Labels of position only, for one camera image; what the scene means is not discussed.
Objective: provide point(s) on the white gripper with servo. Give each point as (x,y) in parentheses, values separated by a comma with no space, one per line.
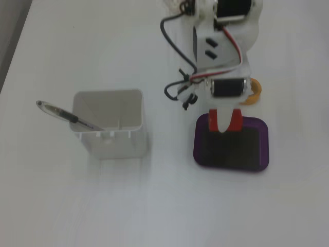
(227,88)

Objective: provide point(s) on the red ribbed cube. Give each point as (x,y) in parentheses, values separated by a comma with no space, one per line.
(237,121)

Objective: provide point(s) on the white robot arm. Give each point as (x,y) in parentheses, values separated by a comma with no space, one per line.
(253,31)

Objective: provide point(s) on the purple metal tray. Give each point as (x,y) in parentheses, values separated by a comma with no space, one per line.
(231,151)

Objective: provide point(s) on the yellow tape roll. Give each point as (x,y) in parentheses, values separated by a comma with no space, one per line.
(257,90)

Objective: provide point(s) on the white plastic pen holder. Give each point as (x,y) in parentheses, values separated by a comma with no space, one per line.
(120,146)

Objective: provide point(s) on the black pen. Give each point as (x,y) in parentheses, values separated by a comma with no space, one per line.
(59,112)

